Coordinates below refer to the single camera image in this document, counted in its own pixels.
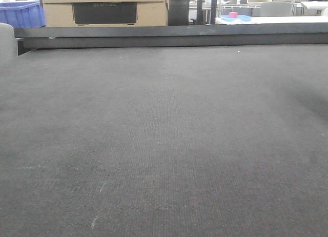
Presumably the large brown cardboard box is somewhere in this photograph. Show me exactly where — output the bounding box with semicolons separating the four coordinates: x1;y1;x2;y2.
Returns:
42;0;169;27

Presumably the pink cylinder on table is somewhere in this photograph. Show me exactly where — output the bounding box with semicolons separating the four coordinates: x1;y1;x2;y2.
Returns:
229;12;238;18

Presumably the blue tray on table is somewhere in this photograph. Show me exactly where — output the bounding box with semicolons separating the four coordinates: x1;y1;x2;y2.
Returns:
220;15;252;22

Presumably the grey chair in background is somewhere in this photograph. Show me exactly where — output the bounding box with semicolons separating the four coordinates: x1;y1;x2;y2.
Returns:
259;1;293;17

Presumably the grey fabric office chair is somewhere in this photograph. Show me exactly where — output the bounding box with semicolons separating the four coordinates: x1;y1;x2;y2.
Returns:
0;23;18;66

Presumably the blue plastic crate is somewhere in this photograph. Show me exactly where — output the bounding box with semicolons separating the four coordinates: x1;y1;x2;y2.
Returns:
1;1;46;28

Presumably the black conveyor end frame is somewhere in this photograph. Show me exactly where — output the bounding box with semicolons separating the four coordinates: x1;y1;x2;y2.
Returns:
14;23;327;57

